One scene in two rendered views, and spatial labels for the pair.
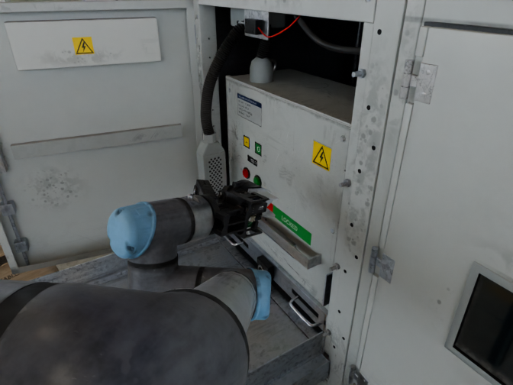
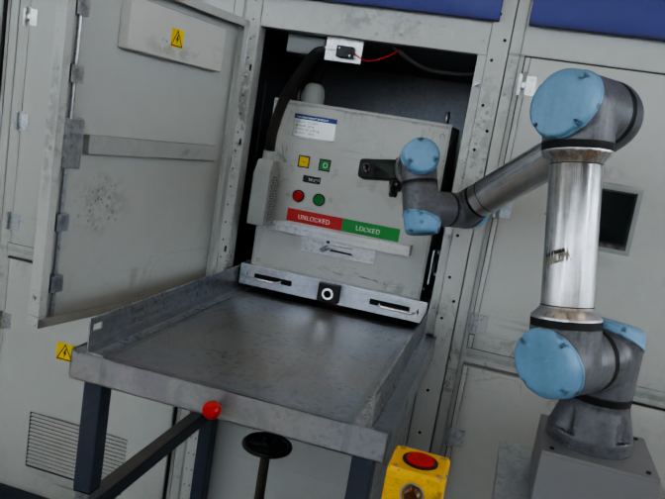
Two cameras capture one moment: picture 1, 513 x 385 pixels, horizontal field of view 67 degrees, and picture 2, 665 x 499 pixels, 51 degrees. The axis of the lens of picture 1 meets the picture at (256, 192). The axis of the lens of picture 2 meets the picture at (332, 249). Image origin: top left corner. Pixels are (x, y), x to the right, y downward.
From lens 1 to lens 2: 1.40 m
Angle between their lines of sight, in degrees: 46
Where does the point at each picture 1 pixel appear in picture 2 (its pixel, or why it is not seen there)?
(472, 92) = not seen: hidden behind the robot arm
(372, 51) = (485, 70)
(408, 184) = (522, 145)
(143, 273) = (432, 185)
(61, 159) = (117, 164)
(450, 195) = not seen: hidden behind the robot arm
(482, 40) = (560, 64)
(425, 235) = not seen: hidden behind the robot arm
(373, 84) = (487, 90)
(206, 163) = (270, 180)
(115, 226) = (420, 149)
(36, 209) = (76, 231)
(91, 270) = (161, 305)
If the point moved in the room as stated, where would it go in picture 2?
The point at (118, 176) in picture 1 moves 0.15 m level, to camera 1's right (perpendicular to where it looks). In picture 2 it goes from (154, 200) to (206, 203)
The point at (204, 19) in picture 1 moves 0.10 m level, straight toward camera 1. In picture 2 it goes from (259, 41) to (286, 42)
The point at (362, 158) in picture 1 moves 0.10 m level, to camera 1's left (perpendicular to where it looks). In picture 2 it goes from (477, 140) to (453, 135)
